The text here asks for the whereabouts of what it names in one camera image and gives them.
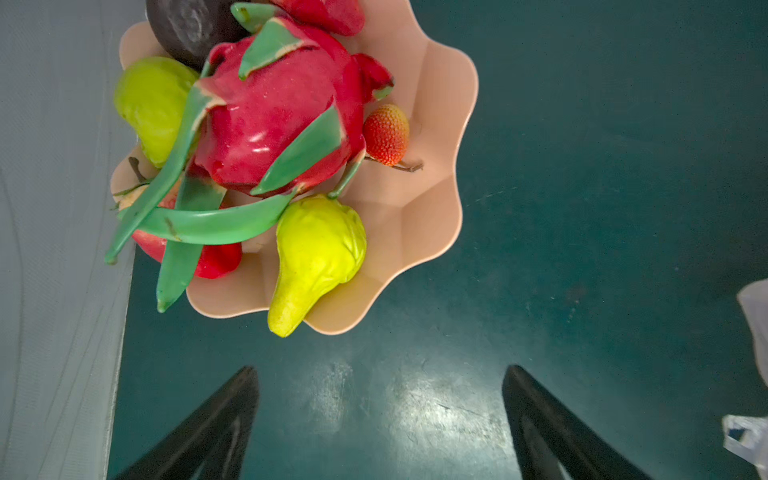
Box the dark passion fruit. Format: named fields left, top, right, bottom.
left=145, top=0, right=249, bottom=71

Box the pink fruit bowl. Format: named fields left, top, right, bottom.
left=119, top=0, right=479, bottom=335

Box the pink plastic bag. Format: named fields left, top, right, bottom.
left=721, top=278, right=768, bottom=480

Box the yellow-green pear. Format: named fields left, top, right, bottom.
left=267, top=194, right=367, bottom=338

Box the red apple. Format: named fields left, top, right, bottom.
left=115, top=183, right=243, bottom=280

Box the red dragon fruit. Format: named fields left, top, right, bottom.
left=105, top=1, right=394, bottom=311

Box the green round fruit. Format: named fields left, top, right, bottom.
left=113, top=56, right=199, bottom=169

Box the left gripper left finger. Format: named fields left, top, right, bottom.
left=117, top=366, right=260, bottom=479

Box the red lychee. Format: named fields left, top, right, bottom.
left=363, top=104, right=424, bottom=172

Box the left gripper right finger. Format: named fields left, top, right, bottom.
left=502, top=365, right=648, bottom=479

